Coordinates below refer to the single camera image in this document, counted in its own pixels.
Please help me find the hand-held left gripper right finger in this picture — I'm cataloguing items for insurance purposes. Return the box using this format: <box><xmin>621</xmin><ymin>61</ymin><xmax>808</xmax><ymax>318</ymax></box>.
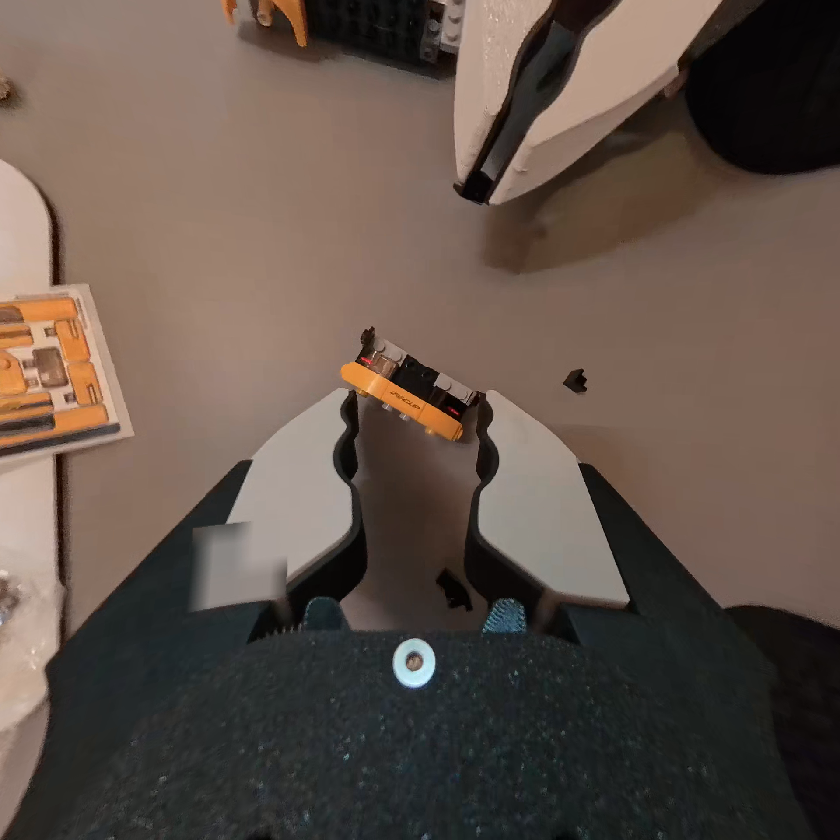
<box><xmin>463</xmin><ymin>390</ymin><xmax>632</xmax><ymax>624</ymax></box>

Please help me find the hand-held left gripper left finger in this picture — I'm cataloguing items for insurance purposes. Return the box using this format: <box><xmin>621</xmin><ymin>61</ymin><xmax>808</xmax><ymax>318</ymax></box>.
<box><xmin>225</xmin><ymin>387</ymin><xmax>367</xmax><ymax>608</ymax></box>

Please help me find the person's right forearm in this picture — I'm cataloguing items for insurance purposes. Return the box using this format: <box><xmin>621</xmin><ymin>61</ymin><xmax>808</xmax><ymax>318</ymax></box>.
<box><xmin>686</xmin><ymin>39</ymin><xmax>840</xmax><ymax>175</ymax></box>

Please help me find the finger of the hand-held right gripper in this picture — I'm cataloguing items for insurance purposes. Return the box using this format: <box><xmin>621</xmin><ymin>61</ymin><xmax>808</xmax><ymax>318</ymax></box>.
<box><xmin>453</xmin><ymin>0</ymin><xmax>559</xmax><ymax>198</ymax></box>
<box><xmin>487</xmin><ymin>0</ymin><xmax>767</xmax><ymax>207</ymax></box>

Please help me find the orange black lego car section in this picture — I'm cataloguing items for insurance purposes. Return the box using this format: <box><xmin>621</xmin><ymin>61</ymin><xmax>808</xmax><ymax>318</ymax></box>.
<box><xmin>339</xmin><ymin>326</ymin><xmax>483</xmax><ymax>442</ymax></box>

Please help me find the black lego car chassis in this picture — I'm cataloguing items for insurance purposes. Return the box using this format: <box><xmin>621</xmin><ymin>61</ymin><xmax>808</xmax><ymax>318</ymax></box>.
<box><xmin>222</xmin><ymin>0</ymin><xmax>468</xmax><ymax>67</ymax></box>

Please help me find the orange sticker sheet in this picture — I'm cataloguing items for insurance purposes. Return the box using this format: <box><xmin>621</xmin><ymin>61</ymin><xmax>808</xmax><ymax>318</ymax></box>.
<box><xmin>0</xmin><ymin>283</ymin><xmax>135</xmax><ymax>460</ymax></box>

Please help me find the plastic bag with lego pieces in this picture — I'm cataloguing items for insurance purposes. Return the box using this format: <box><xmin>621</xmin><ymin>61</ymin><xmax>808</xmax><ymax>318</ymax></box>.
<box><xmin>0</xmin><ymin>567</ymin><xmax>67</xmax><ymax>723</ymax></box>

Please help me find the white rounded board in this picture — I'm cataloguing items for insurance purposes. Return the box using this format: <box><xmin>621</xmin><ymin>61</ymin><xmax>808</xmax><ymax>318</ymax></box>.
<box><xmin>0</xmin><ymin>157</ymin><xmax>67</xmax><ymax>729</ymax></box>

